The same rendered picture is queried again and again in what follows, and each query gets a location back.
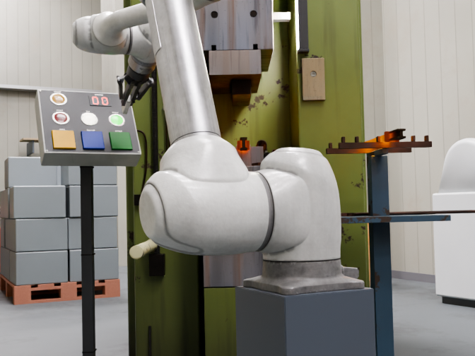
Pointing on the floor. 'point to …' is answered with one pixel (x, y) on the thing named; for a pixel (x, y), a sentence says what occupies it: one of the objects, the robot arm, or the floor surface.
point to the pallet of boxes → (54, 231)
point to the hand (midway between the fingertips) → (126, 104)
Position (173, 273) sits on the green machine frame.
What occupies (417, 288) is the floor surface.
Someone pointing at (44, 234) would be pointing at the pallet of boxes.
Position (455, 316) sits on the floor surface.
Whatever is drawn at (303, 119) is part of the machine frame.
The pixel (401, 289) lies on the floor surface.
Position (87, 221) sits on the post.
